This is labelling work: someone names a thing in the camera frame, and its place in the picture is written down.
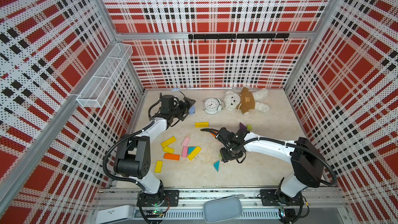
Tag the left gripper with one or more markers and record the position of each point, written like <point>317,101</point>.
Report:
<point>184,107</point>

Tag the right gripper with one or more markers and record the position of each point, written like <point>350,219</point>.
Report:
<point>225,157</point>

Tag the purple triangle block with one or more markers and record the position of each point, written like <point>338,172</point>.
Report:
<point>242,127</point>

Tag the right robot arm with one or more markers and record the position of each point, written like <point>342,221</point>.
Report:
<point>309,167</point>

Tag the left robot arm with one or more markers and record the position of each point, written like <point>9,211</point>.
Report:
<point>130,158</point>

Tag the yellow long block top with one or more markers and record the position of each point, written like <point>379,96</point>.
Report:
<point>202,124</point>

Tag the yellow long block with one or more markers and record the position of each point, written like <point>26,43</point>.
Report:
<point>168,142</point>
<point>202,124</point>
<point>194,153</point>

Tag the white alarm clock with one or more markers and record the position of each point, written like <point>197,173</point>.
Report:
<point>212,106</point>

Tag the teal triangle block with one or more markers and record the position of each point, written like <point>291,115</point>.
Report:
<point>190,150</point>
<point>216,166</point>

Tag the pink block upper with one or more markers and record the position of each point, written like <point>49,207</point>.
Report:
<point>185,142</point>

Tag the pink block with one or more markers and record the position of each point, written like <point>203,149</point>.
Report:
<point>185,142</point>
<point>184,152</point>

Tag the yellow long block left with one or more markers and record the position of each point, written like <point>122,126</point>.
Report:
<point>168,142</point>

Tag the yellow long block centre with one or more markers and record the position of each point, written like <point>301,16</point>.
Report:
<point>194,153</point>

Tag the teal triangle block centre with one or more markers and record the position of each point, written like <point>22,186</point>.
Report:
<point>190,150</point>

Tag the pink block lower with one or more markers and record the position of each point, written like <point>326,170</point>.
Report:
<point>184,152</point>

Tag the small yellow block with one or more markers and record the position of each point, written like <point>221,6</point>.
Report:
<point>167,149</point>

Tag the white teddy bear brown hoodie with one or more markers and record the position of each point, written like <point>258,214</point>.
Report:
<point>245,101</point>

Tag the orange block lower left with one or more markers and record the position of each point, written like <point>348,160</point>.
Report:
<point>170,156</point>

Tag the grey pouch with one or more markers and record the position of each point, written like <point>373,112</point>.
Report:
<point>222,209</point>

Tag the yellow block bottom left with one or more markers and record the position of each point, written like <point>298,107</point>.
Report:
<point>158,166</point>

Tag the white box device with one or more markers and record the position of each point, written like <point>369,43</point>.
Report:
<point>114,215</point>

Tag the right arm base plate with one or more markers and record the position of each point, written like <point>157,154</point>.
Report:
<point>269,196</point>

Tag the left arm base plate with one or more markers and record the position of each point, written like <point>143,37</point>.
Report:
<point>169,197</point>

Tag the white wire basket shelf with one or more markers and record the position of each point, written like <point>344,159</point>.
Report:
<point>111,65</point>

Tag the black hook rail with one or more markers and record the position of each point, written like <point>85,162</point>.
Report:
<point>271,36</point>

